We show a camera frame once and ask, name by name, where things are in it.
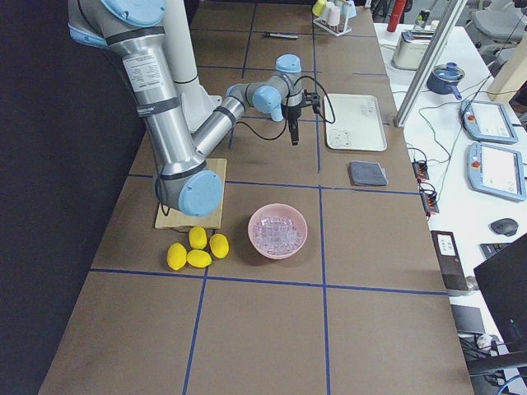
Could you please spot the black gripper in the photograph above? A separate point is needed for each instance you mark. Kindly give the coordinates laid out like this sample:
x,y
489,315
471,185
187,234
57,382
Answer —
x,y
291,113

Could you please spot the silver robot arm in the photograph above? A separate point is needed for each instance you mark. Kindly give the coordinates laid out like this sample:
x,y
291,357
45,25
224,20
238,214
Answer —
x,y
184,123

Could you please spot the light blue plastic cup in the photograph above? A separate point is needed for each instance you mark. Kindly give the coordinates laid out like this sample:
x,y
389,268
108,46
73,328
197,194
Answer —
x,y
276,114

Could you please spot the pile of ice cubes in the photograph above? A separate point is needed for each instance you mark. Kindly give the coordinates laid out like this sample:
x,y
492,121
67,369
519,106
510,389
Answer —
x,y
275,235

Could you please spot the white cup rack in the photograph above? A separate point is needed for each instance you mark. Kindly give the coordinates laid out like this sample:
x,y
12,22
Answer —
x,y
334,16

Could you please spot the cream bear serving tray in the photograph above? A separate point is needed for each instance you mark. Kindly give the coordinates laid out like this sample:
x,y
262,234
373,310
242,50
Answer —
x,y
353,123

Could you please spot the grey folded cloth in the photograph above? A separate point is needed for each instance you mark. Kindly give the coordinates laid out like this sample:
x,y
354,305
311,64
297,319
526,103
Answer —
x,y
364,173

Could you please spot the pink bowl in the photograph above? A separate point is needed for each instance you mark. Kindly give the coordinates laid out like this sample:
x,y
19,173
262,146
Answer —
x,y
282,210

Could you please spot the black power strip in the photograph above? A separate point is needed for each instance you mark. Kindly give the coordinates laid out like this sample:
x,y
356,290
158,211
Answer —
x,y
420,169
428,195

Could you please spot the whole yellow lemon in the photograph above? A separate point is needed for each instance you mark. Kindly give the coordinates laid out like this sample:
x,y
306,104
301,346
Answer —
x,y
219,245
199,258
198,238
176,256

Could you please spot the white toaster appliance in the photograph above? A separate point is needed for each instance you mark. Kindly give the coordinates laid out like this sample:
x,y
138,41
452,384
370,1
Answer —
x,y
410,49

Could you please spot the bamboo cutting board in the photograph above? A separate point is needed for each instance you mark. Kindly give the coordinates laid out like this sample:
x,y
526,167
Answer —
x,y
199,201

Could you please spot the blue saucepan with lid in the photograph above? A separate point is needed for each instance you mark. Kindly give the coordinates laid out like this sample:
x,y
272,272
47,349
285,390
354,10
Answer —
x,y
444,79

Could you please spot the blue teach pendant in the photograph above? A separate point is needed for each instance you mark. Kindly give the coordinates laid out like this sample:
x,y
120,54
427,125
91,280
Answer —
x,y
497,171
487,121

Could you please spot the black box white label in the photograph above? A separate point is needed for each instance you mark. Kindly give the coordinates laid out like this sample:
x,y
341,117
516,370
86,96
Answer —
x,y
450,265

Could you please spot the black computer mouse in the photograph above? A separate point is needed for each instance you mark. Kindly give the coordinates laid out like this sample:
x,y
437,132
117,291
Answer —
x,y
504,226

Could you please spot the black laptop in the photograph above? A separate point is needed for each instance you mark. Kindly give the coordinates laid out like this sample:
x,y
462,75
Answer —
x,y
502,282

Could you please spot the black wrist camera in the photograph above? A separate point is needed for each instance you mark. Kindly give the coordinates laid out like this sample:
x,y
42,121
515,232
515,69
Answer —
x,y
311,99

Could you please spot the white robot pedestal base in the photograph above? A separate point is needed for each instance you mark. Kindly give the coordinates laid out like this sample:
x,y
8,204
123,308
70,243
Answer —
x,y
197,104

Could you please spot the aluminium frame post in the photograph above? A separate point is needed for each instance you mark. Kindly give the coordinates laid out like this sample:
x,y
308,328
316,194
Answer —
x,y
429,60

